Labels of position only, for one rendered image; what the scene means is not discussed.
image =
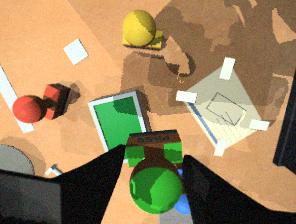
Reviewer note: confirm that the grey cup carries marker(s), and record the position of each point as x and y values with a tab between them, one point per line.
12	159

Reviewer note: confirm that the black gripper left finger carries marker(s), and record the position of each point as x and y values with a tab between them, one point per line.
78	196

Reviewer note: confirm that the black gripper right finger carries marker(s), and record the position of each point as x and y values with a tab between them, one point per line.
212	200

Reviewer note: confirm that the white square tile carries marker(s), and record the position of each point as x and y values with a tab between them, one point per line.
76	52

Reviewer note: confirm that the grey flat strip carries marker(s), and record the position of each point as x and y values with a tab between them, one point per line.
10	97

